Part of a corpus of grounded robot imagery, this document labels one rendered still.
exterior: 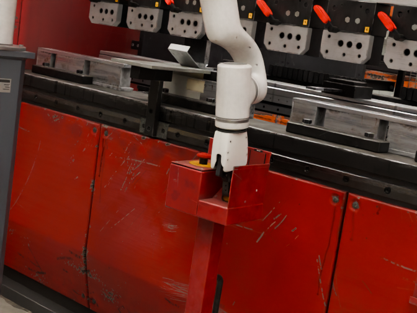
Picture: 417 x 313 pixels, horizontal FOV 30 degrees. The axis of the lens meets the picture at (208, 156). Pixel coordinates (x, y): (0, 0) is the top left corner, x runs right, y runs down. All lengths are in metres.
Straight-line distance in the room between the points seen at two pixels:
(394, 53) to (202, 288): 0.79
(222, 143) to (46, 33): 1.46
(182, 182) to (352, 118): 0.51
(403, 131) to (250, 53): 0.46
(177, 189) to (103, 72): 0.93
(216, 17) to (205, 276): 0.66
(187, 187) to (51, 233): 1.00
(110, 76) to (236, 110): 0.99
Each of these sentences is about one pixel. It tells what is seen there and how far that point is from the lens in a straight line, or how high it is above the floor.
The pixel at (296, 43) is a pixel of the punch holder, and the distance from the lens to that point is 2.26.
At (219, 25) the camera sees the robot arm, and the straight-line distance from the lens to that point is 1.88.
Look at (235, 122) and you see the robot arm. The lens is 1.89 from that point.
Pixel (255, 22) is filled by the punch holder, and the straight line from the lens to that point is 2.37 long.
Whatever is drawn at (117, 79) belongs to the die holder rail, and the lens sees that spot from 2.77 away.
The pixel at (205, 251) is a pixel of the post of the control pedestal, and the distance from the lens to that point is 2.02.
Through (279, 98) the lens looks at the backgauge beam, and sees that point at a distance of 2.62.
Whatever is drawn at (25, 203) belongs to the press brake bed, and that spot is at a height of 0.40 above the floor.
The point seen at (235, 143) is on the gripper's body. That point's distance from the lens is 1.91.
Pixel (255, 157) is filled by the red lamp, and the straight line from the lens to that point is 2.03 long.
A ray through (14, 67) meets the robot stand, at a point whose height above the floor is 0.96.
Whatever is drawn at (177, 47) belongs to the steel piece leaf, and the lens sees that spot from 2.51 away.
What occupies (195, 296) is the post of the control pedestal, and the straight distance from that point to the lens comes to 2.07.
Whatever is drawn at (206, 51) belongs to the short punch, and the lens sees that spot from 2.52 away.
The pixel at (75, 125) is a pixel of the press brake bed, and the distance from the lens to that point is 2.75.
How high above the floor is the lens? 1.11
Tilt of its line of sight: 9 degrees down
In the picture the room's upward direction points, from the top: 8 degrees clockwise
